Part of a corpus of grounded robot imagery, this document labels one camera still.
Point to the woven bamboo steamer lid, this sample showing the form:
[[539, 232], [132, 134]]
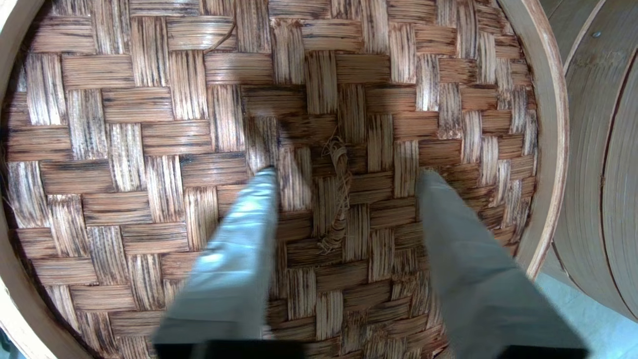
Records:
[[149, 149]]

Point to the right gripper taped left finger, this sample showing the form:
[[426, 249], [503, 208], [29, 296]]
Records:
[[234, 259]]

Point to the bamboo steamer stack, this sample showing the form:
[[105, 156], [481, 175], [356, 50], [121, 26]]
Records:
[[598, 149]]

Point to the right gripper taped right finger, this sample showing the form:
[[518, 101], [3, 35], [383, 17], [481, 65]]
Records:
[[478, 289]]

